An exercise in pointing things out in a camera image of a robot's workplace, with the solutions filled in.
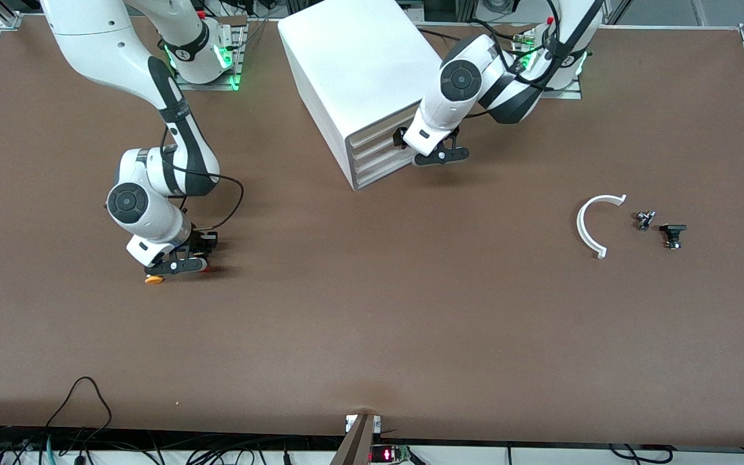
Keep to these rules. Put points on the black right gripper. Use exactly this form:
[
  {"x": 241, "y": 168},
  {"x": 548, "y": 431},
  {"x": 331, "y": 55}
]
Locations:
[{"x": 200, "y": 241}]

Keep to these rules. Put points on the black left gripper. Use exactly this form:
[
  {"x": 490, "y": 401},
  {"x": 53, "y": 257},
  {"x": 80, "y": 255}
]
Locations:
[{"x": 401, "y": 137}]

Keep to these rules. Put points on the white drawer holding button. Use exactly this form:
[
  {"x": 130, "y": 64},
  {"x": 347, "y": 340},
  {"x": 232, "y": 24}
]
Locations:
[{"x": 378, "y": 146}]

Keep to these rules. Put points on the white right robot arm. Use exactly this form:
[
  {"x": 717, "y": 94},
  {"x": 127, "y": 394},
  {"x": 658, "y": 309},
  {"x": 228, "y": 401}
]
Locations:
[{"x": 146, "y": 206}]

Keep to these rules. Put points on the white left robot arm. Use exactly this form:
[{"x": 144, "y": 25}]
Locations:
[{"x": 456, "y": 84}]

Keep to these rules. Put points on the white empty drawer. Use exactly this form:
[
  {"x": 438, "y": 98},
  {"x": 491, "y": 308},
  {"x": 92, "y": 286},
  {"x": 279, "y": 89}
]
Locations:
[
  {"x": 378, "y": 160},
  {"x": 378, "y": 128},
  {"x": 378, "y": 173}
]

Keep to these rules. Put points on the yellow push button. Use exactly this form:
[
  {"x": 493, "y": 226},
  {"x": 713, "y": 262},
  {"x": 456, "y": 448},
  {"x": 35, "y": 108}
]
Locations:
[{"x": 154, "y": 279}]

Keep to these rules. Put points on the white drawer cabinet housing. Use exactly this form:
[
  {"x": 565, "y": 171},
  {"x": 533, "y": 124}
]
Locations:
[{"x": 359, "y": 58}]

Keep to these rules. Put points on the white curved plastic arc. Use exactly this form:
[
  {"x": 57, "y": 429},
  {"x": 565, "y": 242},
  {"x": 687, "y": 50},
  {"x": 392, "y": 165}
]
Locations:
[{"x": 582, "y": 226}]

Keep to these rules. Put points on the small grey black component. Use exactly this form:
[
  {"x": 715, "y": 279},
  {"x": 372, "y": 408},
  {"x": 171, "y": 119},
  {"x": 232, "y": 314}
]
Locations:
[{"x": 644, "y": 220}]

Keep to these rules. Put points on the device with red display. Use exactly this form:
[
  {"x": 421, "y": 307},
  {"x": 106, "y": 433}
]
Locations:
[{"x": 388, "y": 454}]

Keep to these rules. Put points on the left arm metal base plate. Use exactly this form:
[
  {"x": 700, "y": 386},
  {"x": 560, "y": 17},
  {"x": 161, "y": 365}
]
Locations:
[{"x": 572, "y": 93}]

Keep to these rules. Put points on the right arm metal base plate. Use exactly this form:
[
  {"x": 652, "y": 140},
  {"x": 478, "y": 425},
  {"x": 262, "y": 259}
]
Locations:
[{"x": 237, "y": 64}]

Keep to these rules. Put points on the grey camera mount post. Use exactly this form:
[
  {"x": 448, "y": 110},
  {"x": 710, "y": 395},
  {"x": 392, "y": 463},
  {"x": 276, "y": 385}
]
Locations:
[{"x": 354, "y": 445}]

